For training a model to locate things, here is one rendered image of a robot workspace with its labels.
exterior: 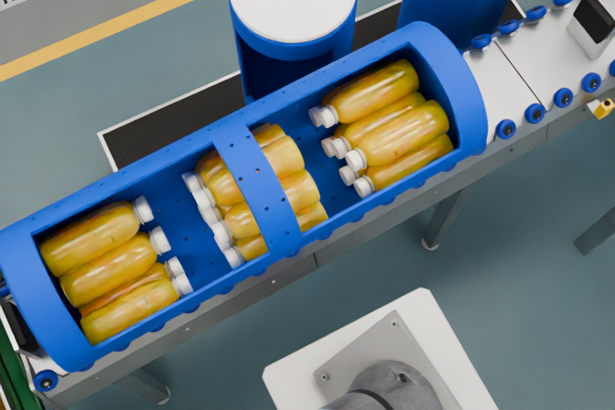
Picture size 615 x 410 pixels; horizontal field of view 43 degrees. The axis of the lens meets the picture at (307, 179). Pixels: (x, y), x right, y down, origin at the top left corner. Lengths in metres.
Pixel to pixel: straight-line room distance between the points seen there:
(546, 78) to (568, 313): 1.03
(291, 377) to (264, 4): 0.81
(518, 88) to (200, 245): 0.78
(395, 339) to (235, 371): 1.35
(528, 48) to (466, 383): 0.83
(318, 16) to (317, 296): 1.10
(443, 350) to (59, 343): 0.63
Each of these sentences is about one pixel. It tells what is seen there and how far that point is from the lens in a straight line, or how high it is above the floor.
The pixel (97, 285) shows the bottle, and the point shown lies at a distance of 1.45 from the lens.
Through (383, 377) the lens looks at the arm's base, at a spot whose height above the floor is 1.32.
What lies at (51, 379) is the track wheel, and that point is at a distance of 1.57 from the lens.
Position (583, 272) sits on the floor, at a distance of 2.68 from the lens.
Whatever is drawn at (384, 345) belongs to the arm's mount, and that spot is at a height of 1.28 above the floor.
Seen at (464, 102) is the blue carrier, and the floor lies 1.21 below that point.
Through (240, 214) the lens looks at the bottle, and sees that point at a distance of 1.38.
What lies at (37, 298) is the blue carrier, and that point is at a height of 1.23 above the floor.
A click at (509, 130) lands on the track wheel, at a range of 1.68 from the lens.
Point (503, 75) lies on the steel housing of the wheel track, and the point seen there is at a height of 0.93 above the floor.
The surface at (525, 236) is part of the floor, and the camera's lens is 2.66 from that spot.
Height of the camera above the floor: 2.45
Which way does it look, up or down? 69 degrees down
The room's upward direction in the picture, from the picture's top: straight up
